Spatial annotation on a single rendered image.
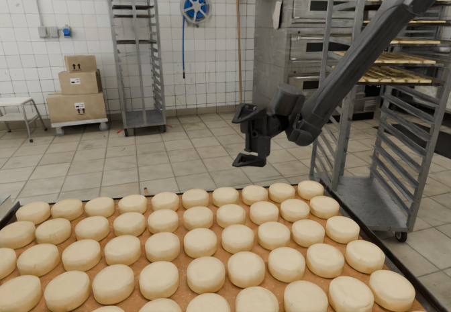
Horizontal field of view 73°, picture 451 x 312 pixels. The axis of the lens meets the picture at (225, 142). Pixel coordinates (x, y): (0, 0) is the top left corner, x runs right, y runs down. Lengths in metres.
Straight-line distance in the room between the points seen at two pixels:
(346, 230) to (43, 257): 0.44
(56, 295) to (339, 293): 0.34
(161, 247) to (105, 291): 0.09
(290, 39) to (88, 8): 2.42
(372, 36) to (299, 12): 3.02
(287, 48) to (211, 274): 3.41
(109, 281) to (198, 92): 4.11
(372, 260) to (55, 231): 0.47
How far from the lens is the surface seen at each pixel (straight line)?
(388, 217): 2.12
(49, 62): 4.39
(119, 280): 0.44
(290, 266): 0.44
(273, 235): 0.49
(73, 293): 0.44
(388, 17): 0.74
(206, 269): 0.43
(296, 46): 3.73
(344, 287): 0.43
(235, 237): 0.48
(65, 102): 3.95
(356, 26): 1.59
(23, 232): 0.58
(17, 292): 0.48
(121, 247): 0.49
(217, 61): 4.47
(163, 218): 0.53
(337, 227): 0.53
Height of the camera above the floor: 1.22
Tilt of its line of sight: 21 degrees down
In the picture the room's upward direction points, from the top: straight up
